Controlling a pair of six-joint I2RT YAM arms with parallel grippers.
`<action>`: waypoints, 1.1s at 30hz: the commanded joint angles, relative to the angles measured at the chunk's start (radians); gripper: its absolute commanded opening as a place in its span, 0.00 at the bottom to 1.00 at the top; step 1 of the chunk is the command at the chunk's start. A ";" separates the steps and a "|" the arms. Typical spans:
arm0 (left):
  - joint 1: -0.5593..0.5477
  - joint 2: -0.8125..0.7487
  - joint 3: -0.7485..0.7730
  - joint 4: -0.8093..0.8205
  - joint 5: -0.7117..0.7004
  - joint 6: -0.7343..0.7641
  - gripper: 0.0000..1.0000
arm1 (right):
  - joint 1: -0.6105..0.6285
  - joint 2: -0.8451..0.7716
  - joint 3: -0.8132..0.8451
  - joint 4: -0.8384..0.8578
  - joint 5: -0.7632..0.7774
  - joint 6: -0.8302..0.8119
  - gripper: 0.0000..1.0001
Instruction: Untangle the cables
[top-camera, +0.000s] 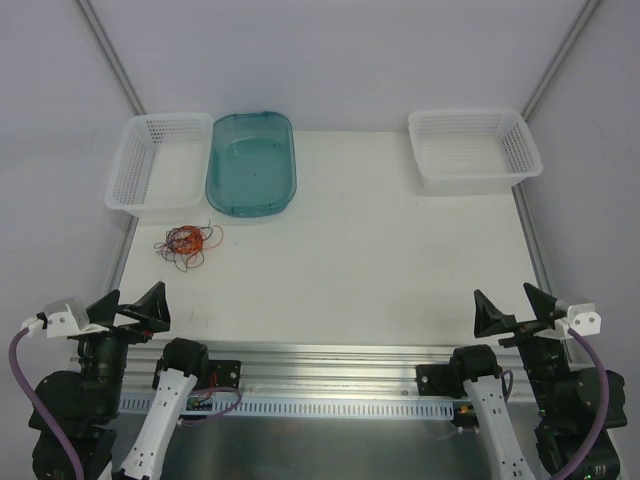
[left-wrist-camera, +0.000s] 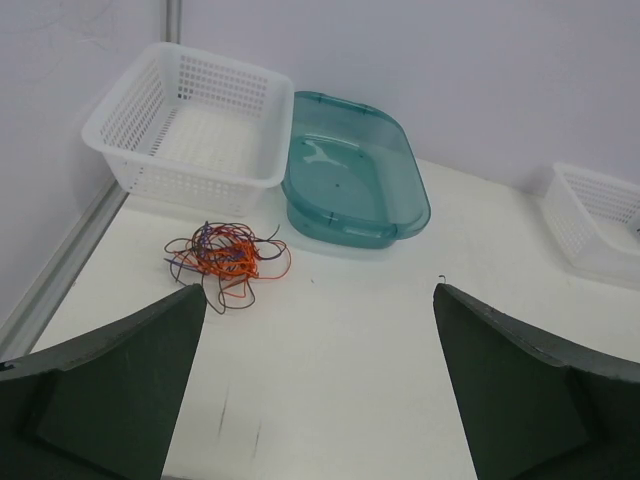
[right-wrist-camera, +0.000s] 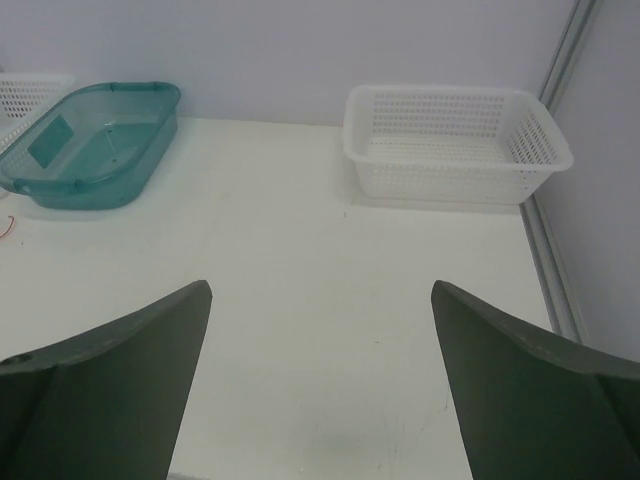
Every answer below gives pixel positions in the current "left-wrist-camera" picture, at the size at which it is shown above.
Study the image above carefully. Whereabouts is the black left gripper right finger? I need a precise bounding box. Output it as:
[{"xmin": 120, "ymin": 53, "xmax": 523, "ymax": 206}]
[{"xmin": 433, "ymin": 283, "xmax": 639, "ymax": 479}]

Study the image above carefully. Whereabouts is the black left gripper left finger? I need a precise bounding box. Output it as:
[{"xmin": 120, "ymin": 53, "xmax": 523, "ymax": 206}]
[{"xmin": 1, "ymin": 285, "xmax": 207, "ymax": 479}]

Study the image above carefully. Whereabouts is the brown cable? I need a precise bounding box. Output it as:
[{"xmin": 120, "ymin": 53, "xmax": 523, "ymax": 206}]
[{"xmin": 169, "ymin": 219, "xmax": 282, "ymax": 316}]

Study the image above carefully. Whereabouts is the white plastic basket right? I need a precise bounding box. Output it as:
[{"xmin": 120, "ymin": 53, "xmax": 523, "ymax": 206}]
[{"xmin": 542, "ymin": 163, "xmax": 639, "ymax": 288}]

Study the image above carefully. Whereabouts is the white plastic basket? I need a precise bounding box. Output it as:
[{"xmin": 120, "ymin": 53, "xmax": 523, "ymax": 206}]
[
  {"xmin": 542, "ymin": 163, "xmax": 639, "ymax": 288},
  {"xmin": 81, "ymin": 42, "xmax": 294, "ymax": 216}
]

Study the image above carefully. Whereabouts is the teal transparent plastic tub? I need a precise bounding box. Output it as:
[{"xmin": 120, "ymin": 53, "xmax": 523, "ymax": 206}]
[{"xmin": 282, "ymin": 91, "xmax": 431, "ymax": 249}]

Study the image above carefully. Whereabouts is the white plastic basket left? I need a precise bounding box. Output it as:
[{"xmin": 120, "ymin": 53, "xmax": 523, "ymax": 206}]
[{"xmin": 81, "ymin": 42, "xmax": 294, "ymax": 216}]

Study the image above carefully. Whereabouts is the aluminium frame post left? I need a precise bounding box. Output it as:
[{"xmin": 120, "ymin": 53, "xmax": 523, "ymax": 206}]
[{"xmin": 1, "ymin": 1, "xmax": 182, "ymax": 359}]

